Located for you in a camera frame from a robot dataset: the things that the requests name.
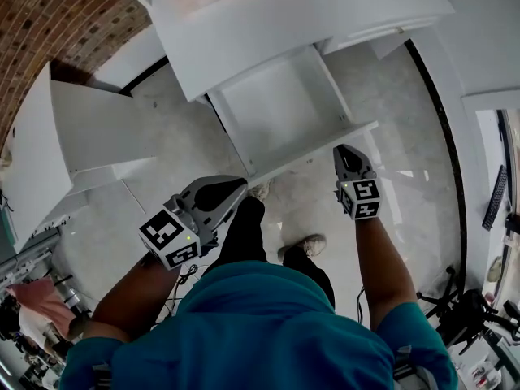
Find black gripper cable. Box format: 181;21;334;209
161;263;201;321
355;285;367;325

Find white board cabinet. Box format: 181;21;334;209
1;60;160;244

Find black keyboard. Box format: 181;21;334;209
481;164;509;232

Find black white office chair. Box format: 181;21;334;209
417;265;501;345

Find pink cloth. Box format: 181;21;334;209
5;277;79;341

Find metal frame rack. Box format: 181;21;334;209
0;216;71;293

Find person's shoe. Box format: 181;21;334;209
277;233;327;260
248;178;273;202

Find person's left shoe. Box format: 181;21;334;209
248;178;273;202

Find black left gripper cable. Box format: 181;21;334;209
161;263;201;321

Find person's right forearm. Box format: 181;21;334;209
354;217;420;333

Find person's right shoe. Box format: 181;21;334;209
277;233;327;260

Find grey right harness strap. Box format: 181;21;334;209
391;344;432;390

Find black framed window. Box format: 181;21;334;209
494;109;520;259

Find person's black trousers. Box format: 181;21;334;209
218;196;336;313

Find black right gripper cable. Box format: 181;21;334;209
355;285;367;325

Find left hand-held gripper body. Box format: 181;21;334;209
138;194;221;271

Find grey crumpled cloth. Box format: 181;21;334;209
487;257;505;284

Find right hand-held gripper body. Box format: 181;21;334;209
334;170;384;221

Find person's left forearm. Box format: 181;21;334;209
82;253;183;344

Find grey left harness strap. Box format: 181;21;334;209
90;362;114;390

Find white desk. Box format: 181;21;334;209
107;0;456;178

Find grey harness strap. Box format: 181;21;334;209
391;344;432;390
90;362;114;390

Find person's teal shirt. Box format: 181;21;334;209
59;259;459;390

